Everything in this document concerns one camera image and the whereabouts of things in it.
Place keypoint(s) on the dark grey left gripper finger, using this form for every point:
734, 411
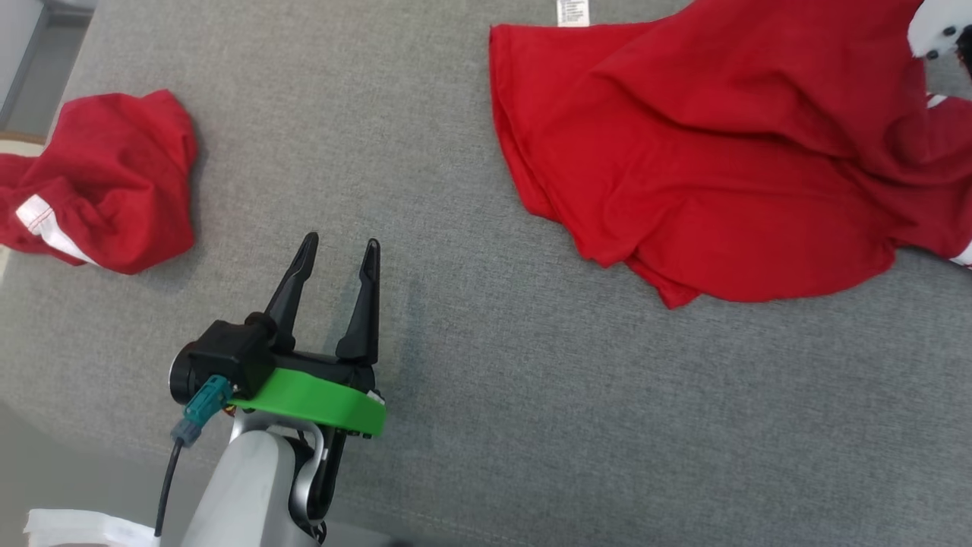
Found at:
292, 292
366, 319

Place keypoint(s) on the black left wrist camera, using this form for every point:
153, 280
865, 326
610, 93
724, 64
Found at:
228, 353

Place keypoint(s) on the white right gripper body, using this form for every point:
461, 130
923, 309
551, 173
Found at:
930, 30

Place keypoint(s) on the red Bulls basketball jersey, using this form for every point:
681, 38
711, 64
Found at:
683, 152

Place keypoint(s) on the red shorts with white stripes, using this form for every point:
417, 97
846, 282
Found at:
114, 175

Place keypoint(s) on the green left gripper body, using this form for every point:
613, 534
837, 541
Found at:
319, 399

